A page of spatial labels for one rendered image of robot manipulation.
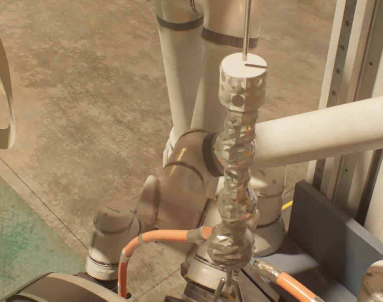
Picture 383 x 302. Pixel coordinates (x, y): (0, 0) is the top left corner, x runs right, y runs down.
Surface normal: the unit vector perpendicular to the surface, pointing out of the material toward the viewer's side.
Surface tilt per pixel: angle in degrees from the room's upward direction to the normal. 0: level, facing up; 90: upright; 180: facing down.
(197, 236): 88
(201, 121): 69
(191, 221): 49
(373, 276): 10
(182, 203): 25
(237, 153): 62
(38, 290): 40
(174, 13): 101
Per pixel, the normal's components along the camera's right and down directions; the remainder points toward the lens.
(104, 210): 0.05, -0.92
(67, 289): -0.38, -0.90
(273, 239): 0.55, 0.20
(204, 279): -0.32, -0.23
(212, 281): -0.02, -0.11
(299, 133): -0.53, -0.13
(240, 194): 0.33, 0.32
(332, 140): -0.40, 0.41
